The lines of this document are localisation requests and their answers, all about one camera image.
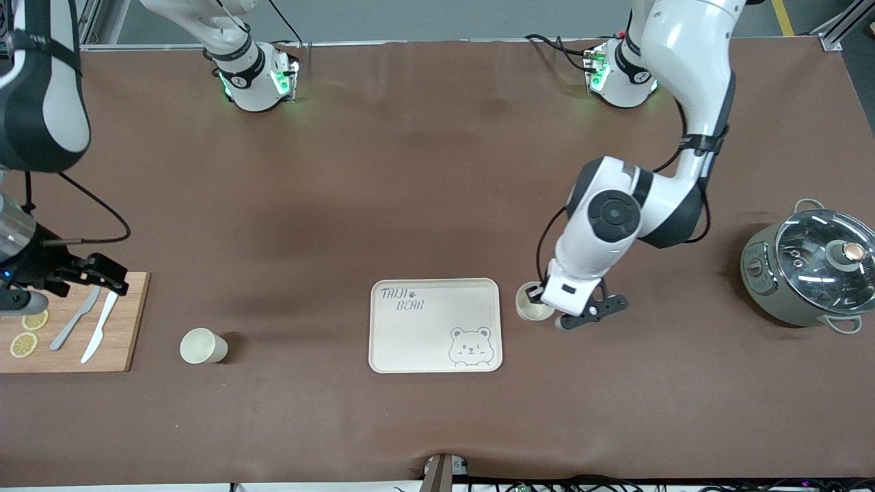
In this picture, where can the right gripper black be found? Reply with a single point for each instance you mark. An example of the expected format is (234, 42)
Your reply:
(32, 267)

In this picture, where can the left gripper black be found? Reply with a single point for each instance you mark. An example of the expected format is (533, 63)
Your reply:
(534, 294)

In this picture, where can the white IKEA cup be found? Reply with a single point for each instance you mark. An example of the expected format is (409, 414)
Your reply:
(533, 313)
(202, 347)

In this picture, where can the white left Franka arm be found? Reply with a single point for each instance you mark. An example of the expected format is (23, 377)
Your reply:
(690, 55)

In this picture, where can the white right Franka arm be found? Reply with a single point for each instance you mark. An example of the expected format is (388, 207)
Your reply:
(253, 89)

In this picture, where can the cream tray with bear print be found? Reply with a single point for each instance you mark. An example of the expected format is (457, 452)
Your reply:
(424, 335)

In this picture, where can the white plastic knife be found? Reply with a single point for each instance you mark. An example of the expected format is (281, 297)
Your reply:
(106, 316)

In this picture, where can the bamboo cutting board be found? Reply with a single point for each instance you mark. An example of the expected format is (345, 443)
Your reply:
(130, 328)

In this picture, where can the grey plastic knife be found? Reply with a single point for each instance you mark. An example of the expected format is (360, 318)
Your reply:
(65, 335)

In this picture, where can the lemon slice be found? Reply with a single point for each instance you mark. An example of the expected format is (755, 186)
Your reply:
(24, 345)
(36, 321)

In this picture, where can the brown table cover mat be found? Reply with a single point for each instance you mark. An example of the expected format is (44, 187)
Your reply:
(437, 171)

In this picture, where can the grey-green electric cooking pot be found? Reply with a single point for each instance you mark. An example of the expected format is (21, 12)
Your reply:
(786, 307)

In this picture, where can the glass pot lid with knob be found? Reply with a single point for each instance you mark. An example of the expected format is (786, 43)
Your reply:
(813, 273)

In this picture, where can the camera mount at table edge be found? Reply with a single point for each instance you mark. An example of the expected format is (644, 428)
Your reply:
(441, 475)

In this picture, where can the aluminium frame profile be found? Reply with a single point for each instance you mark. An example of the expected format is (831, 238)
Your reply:
(830, 42)
(92, 20)

